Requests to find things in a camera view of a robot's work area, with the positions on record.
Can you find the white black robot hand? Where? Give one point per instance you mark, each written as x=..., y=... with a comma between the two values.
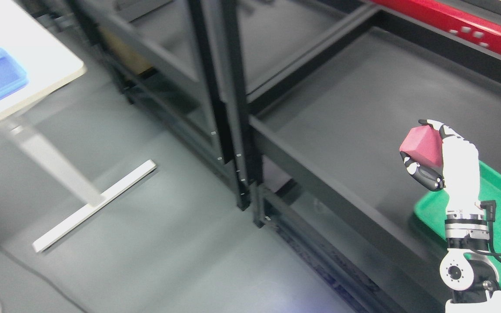
x=460, y=177

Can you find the pink foam block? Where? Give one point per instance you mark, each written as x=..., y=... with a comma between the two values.
x=424, y=144

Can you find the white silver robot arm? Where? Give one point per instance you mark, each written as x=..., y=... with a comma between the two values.
x=466, y=268

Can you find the black metal shelf rack right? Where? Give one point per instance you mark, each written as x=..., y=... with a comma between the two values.
x=320, y=93

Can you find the black metal shelf rack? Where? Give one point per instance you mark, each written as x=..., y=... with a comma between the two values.
x=182, y=88
x=320, y=93

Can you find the black metal shelf rack left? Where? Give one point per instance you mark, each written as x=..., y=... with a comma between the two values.
x=182, y=88

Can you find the red metal machine bar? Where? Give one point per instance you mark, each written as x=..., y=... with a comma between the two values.
x=464, y=25

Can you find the brown cardboard box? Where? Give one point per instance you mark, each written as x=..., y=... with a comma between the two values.
x=124, y=53

